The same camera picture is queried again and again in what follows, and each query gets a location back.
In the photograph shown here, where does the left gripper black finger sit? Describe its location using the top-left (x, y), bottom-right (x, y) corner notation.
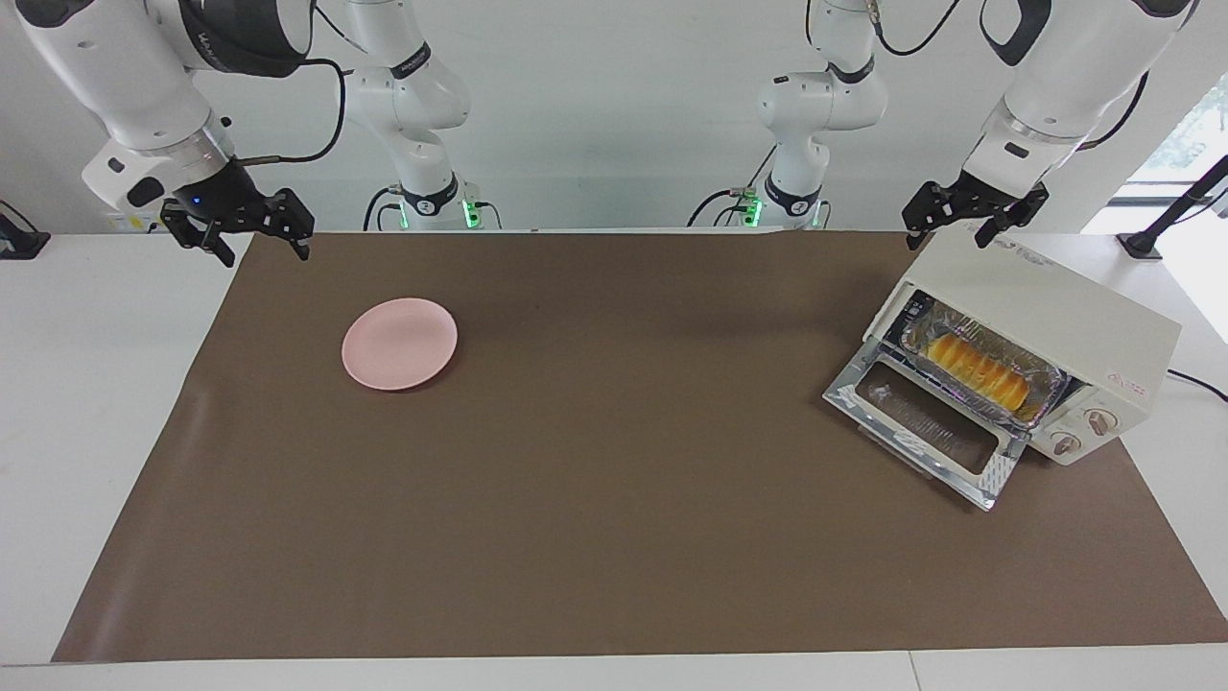
top-left (902, 182), bottom-right (951, 252)
top-left (975, 182), bottom-right (1050, 250)

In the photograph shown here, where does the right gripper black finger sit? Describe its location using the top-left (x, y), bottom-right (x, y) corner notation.
top-left (161, 200), bottom-right (236, 268)
top-left (264, 189), bottom-right (315, 262)

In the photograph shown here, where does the aluminium foil tray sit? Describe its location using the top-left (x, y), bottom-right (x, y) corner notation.
top-left (900, 293), bottom-right (1073, 425)

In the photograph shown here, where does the sliced golden bread loaf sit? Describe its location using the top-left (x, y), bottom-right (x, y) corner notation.
top-left (927, 331), bottom-right (1030, 412)

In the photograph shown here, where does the cream toaster oven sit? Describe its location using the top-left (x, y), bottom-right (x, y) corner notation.
top-left (863, 230), bottom-right (1183, 468)

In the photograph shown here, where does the glass oven door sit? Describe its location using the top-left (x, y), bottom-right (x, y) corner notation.
top-left (822, 341), bottom-right (1027, 512)

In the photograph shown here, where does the pink round plate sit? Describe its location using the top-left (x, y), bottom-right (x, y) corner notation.
top-left (342, 298), bottom-right (459, 392)

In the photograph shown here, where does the black table clamp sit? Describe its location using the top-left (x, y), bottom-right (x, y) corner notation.
top-left (0, 200), bottom-right (51, 260)

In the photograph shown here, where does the brown table mat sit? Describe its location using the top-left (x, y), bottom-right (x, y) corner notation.
top-left (53, 230), bottom-right (1228, 663)

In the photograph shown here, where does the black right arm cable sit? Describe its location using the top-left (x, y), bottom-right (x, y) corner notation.
top-left (238, 58), bottom-right (348, 166)

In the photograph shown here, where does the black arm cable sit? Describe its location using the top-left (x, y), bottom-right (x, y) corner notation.
top-left (238, 58), bottom-right (348, 166)
top-left (868, 0), bottom-right (1150, 153)

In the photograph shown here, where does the black right base cable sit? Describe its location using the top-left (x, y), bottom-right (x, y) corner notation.
top-left (363, 185), bottom-right (502, 231)

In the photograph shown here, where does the black base cable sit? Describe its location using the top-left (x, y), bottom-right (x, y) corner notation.
top-left (686, 144), bottom-right (780, 228)
top-left (363, 185), bottom-right (502, 231)

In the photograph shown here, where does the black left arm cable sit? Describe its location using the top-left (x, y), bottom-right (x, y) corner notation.
top-left (868, 0), bottom-right (1150, 153)

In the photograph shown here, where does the black camera stand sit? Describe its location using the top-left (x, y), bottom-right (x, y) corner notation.
top-left (1118, 154), bottom-right (1228, 260)

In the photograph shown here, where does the black left base cable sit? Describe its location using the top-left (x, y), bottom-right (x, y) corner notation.
top-left (686, 144), bottom-right (780, 228)

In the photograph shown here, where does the black oven power cable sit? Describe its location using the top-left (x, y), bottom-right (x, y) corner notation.
top-left (1166, 368), bottom-right (1228, 402)

